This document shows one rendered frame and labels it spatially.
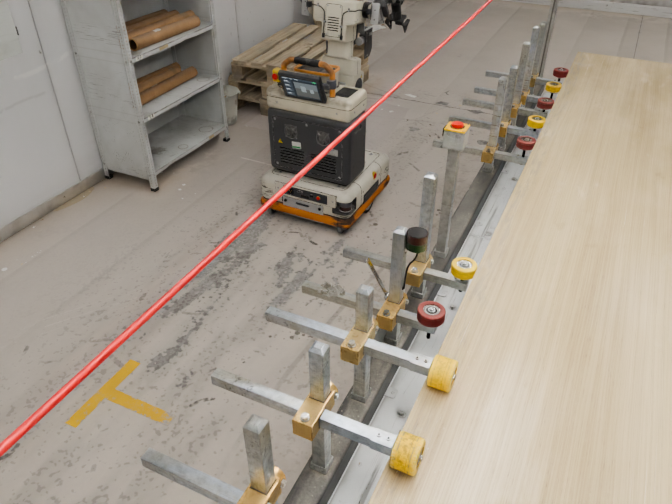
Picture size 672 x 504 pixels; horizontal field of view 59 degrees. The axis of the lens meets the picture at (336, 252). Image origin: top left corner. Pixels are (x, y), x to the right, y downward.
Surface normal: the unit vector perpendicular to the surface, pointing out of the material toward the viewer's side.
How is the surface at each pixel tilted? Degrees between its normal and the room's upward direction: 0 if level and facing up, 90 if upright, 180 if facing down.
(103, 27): 90
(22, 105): 90
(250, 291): 0
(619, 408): 0
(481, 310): 0
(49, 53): 90
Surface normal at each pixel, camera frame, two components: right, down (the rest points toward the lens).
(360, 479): 0.00, -0.81
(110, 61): -0.43, 0.53
